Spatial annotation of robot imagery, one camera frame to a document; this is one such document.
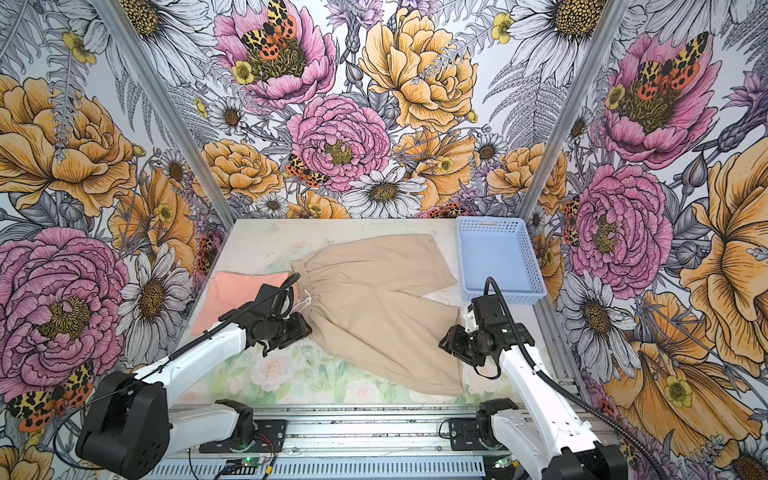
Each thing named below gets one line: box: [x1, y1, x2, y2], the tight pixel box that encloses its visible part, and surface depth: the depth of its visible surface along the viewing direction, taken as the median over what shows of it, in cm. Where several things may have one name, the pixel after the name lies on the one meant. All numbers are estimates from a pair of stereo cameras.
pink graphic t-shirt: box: [192, 272, 292, 335], surface depth 101 cm
